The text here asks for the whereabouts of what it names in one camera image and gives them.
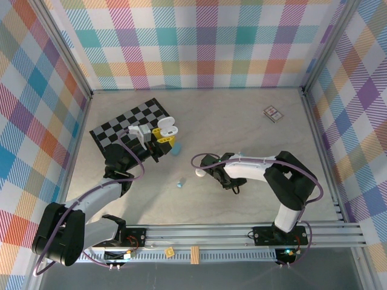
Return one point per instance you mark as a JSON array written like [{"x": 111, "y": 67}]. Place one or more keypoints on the wooden block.
[{"x": 195, "y": 255}]

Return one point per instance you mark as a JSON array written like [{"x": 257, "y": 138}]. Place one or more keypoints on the blue earbud charging case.
[{"x": 176, "y": 149}]

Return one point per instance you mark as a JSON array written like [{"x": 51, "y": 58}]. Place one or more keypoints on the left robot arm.
[{"x": 60, "y": 235}]

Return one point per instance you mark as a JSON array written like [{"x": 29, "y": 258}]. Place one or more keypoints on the aluminium back rail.
[{"x": 196, "y": 89}]

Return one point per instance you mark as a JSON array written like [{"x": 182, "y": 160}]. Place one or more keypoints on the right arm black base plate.
[{"x": 263, "y": 234}]

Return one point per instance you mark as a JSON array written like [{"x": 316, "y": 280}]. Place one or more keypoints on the aluminium side rail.
[
  {"x": 80, "y": 136},
  {"x": 317, "y": 136}
]

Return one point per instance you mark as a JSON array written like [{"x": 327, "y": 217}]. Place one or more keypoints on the aluminium frame post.
[
  {"x": 66, "y": 49},
  {"x": 329, "y": 45}
]

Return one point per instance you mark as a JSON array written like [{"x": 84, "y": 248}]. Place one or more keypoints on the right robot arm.
[{"x": 290, "y": 181}]

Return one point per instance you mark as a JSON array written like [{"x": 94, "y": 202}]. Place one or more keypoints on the aluminium mounting rail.
[{"x": 196, "y": 237}]

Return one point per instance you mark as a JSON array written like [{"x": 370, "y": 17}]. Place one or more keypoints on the blue earbud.
[{"x": 180, "y": 184}]

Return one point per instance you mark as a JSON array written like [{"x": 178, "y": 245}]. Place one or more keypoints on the white round earbud case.
[{"x": 199, "y": 173}]

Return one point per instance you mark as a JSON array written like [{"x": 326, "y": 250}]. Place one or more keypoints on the black controller box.
[
  {"x": 116, "y": 256},
  {"x": 285, "y": 256}
]

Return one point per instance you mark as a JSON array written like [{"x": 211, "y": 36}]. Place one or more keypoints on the yellow letter cube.
[{"x": 170, "y": 252}]

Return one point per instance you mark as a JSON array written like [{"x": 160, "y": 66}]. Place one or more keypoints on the playing card box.
[{"x": 273, "y": 113}]

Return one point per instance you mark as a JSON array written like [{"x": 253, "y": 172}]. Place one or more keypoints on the white oval earbud case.
[{"x": 167, "y": 131}]

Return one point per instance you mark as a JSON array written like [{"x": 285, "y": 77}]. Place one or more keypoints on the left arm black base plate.
[{"x": 139, "y": 232}]

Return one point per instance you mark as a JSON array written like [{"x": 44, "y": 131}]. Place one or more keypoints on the black grey chessboard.
[{"x": 136, "y": 116}]

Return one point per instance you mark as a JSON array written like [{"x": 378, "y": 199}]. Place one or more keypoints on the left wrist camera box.
[{"x": 142, "y": 131}]

